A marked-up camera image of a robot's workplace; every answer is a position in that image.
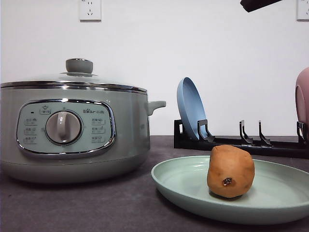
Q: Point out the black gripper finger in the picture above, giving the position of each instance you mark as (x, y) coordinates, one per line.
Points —
(253, 5)

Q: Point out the brown potato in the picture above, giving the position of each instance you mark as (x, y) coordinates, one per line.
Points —
(230, 171)

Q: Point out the glass steamer lid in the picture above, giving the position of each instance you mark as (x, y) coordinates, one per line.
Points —
(79, 75)

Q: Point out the green plate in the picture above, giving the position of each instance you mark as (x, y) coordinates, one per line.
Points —
(279, 193)

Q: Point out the pink plate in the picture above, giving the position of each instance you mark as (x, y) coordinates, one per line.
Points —
(302, 99)

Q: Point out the blue plate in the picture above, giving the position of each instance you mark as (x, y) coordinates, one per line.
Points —
(191, 107)

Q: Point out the black plate rack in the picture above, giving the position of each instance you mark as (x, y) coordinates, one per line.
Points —
(205, 140)

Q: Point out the green electric steamer pot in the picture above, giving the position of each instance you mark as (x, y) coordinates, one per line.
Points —
(73, 135)

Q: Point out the white wall socket right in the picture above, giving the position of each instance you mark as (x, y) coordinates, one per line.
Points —
(302, 11)

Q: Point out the white wall socket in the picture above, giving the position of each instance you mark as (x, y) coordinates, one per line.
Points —
(90, 11)
(302, 11)

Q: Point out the white wall socket left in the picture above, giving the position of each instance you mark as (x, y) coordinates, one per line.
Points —
(90, 11)

